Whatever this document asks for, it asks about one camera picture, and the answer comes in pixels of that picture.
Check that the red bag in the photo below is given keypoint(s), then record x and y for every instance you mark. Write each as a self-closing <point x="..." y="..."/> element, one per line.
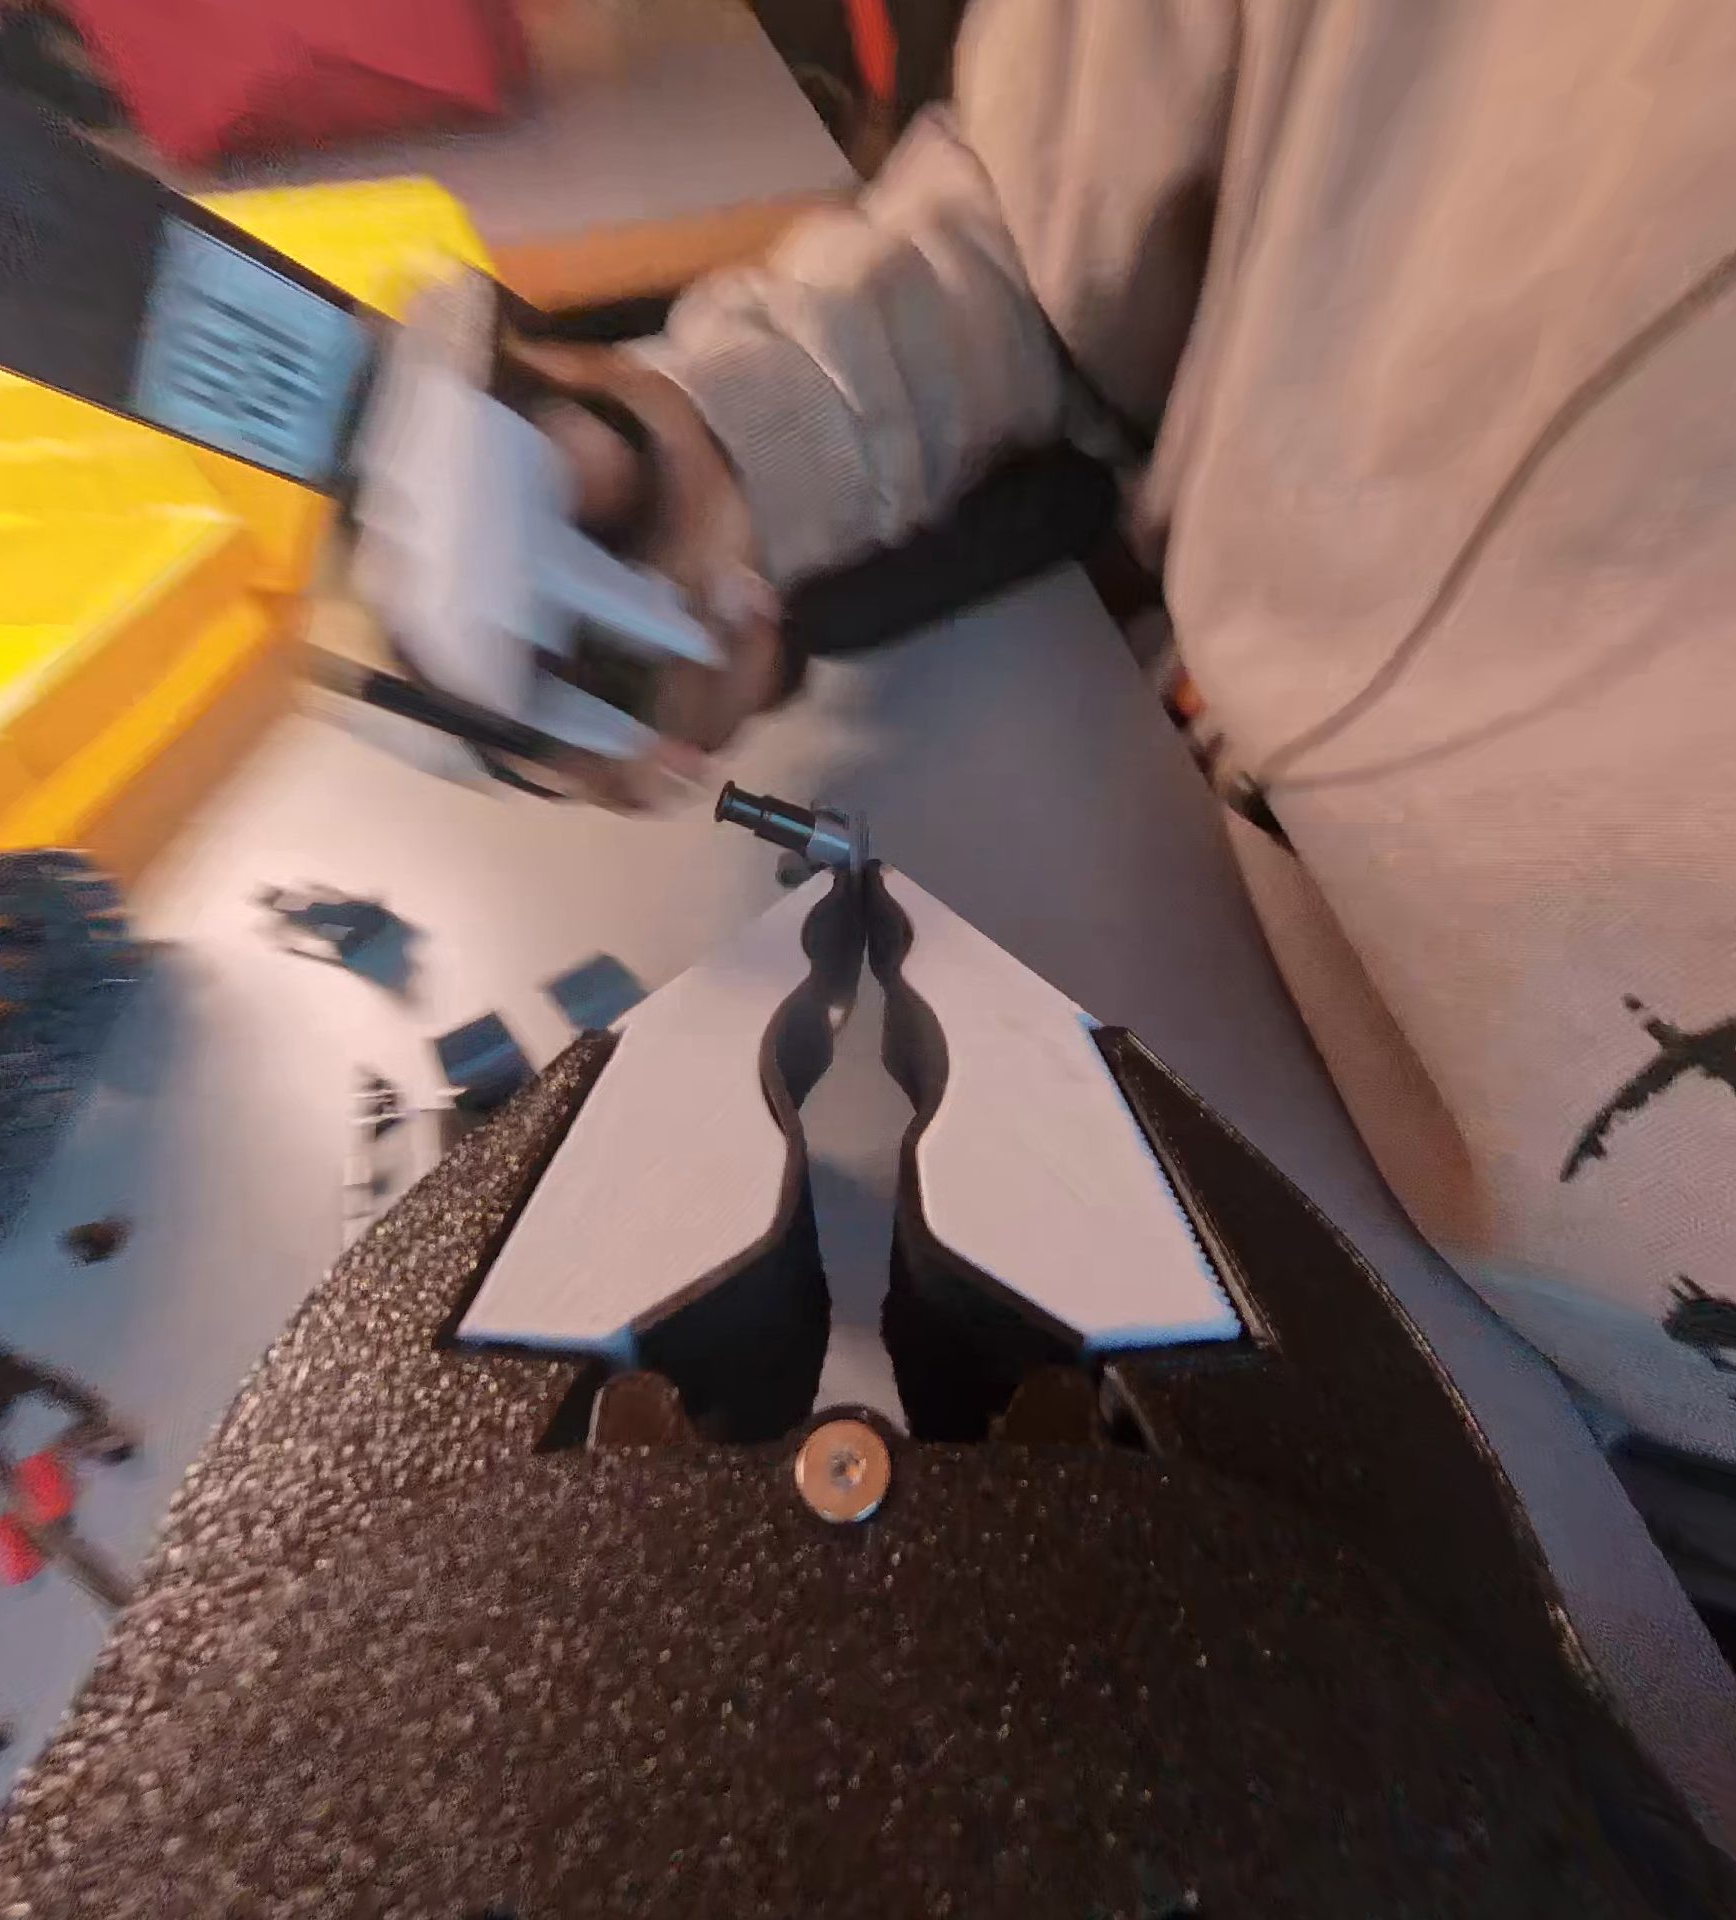
<point x="282" y="61"/>

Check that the grey desk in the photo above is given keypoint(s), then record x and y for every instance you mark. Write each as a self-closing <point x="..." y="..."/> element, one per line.
<point x="987" y="749"/>

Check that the person in beige hoodie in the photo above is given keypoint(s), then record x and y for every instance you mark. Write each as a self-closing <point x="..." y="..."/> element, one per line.
<point x="1407" y="526"/>

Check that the person's right hand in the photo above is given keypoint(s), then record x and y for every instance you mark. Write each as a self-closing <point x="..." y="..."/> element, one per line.
<point x="688" y="494"/>

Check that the grey connector black axle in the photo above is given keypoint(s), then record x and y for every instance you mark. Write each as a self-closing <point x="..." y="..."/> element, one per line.
<point x="808" y="838"/>

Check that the black wrist rest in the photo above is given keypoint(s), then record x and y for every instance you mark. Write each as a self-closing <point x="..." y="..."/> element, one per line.
<point x="958" y="555"/>

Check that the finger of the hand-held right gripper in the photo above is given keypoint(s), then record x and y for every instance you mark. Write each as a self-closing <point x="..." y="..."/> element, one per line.
<point x="449" y="526"/>

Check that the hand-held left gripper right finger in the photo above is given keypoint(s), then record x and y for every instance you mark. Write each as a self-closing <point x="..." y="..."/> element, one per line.
<point x="1063" y="1200"/>

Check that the grey block head assembly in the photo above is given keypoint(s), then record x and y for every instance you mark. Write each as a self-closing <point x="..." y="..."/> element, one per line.
<point x="485" y="1057"/>

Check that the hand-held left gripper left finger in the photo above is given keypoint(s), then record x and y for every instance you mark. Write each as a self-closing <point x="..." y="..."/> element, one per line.
<point x="627" y="1200"/>

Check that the grey claw block piece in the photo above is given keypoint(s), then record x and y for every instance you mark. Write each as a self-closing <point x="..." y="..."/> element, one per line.
<point x="351" y="930"/>

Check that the large yellow storage bin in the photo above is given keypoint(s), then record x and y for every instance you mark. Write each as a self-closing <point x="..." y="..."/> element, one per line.
<point x="58" y="600"/>

